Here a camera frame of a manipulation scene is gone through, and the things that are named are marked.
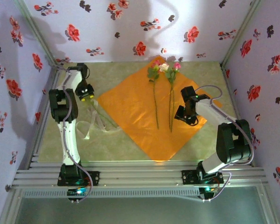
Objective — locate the pale pink fake carnation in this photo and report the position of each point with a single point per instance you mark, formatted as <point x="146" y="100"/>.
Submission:
<point x="102" y="114"/>

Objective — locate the small pink fake flower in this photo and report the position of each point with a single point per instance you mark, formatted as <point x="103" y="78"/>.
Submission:
<point x="177" y="66"/>

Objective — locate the white fake rose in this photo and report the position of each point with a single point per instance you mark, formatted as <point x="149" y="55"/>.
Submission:
<point x="164" y="67"/>

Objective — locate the pink fake rose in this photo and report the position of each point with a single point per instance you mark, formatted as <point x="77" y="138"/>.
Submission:
<point x="153" y="73"/>

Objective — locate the orange wrapping paper sheet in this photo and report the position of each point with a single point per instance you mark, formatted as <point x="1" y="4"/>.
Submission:
<point x="135" y="112"/>

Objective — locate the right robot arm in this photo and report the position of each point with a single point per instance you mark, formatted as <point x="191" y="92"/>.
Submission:
<point x="233" y="140"/>

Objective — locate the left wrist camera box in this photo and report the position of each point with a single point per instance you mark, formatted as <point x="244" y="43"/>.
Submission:
<point x="84" y="90"/>

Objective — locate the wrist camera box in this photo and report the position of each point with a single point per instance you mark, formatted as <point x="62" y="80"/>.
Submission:
<point x="191" y="119"/>
<point x="84" y="90"/>

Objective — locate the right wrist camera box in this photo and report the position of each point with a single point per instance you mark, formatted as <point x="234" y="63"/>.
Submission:
<point x="191" y="119"/>

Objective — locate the aluminium side rail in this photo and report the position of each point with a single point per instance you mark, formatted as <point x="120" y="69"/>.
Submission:
<point x="226" y="82"/>
<point x="39" y="140"/>

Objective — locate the aluminium corner post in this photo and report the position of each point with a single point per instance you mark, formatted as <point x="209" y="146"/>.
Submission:
<point x="39" y="35"/>
<point x="238" y="35"/>

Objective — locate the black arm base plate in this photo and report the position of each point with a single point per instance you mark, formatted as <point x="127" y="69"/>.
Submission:
<point x="187" y="177"/>
<point x="94" y="178"/>

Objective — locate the aluminium frame rail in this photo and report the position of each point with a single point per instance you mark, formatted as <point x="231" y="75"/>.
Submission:
<point x="140" y="175"/>

